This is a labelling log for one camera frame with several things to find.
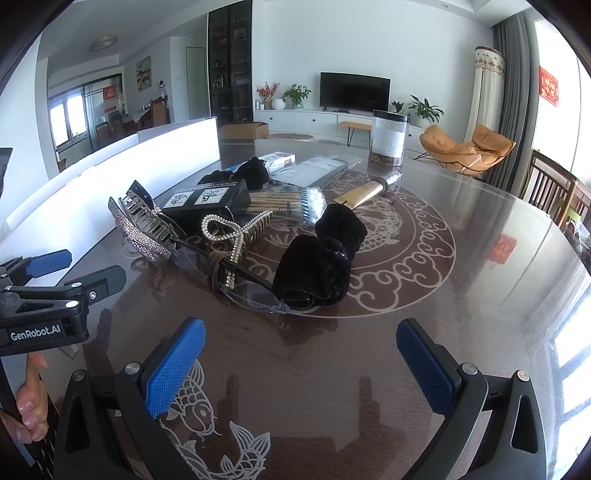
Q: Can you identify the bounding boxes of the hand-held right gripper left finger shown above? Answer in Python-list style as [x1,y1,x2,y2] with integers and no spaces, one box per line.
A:
[53,316,206,480]

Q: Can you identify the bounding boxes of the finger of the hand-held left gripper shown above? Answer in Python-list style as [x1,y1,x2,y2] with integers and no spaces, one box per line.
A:
[0,249,73,289]
[0,267,127,329]

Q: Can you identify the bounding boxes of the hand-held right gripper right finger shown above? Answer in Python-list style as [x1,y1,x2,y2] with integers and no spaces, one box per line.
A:
[396,318,548,480]

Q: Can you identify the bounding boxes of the rhinestone metal hair claw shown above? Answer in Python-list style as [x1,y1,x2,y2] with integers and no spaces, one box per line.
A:
[107,180,186,264]

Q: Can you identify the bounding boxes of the pearl bow hair claw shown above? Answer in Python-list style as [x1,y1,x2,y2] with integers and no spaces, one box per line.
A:
[201,209,274,292]

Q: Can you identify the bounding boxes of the clear safety glasses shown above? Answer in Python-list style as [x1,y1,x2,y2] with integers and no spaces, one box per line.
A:
[172,240,301,317]

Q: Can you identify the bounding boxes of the black cardboard box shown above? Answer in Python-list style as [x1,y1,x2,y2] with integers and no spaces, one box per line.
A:
[161,179,252,234]

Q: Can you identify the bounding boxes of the large black velvet scrunchie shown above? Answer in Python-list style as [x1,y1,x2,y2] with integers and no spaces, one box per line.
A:
[273,204,369,311]

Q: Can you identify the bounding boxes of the small black scrunchie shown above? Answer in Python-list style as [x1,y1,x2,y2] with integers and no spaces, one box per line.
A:
[199,157,269,191]

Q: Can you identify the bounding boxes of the gold cosmetic tube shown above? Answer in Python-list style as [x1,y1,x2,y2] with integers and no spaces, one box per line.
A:
[332,170,403,208]

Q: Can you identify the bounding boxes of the bag of cotton swabs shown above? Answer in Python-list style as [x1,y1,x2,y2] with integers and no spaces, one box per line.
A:
[247,185,326,227]

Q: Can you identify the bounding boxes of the phone case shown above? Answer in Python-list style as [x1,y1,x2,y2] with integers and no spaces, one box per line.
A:
[270,154,365,188]

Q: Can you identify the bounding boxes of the person's left hand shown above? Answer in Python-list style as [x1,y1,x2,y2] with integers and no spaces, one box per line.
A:
[0,353,51,446]

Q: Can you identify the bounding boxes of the brown cardboard box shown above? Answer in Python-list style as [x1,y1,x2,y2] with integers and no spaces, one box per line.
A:
[218,121,270,140]

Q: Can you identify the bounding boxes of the blue and white carton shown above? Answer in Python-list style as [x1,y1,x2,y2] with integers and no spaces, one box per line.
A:
[259,151,296,174]

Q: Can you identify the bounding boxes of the orange lounge chair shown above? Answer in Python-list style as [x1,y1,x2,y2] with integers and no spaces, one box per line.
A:
[413,124,517,178]

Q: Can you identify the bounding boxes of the dark wooden chair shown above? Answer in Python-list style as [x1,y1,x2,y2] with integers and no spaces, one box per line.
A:
[519,148,591,232]

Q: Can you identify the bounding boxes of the clear plastic jar black lid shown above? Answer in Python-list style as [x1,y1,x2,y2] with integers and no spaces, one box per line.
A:
[368,110,411,166]

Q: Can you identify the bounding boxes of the dark glass display cabinet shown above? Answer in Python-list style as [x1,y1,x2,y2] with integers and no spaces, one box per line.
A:
[207,0,254,127]

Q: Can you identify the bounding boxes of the red flowers in vase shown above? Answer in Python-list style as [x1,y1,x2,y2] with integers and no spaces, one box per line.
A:
[256,82,281,110]

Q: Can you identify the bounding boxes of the wooden bench with hairpin legs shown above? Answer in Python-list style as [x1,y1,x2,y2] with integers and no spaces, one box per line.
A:
[338,121,373,147]

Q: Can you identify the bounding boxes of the large green potted plant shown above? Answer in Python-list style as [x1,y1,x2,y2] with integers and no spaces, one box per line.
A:
[409,95,445,125]

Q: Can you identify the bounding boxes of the white television cabinet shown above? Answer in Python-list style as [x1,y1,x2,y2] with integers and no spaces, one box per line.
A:
[253,108,444,144]

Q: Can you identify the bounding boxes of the leafy plant in glass vase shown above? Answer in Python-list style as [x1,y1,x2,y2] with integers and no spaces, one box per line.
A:
[283,83,312,110]

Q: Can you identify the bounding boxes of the black television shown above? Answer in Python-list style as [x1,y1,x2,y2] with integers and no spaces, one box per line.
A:
[320,71,391,112]

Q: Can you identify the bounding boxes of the grey curtain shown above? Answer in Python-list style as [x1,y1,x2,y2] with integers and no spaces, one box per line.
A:
[482,9,539,190]

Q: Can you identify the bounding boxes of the white curtain with patterned top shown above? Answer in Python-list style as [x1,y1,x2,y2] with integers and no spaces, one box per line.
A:
[464,45,508,139]

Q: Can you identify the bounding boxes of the red paper window decoration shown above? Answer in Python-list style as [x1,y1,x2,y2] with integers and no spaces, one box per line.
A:
[538,66,559,108]

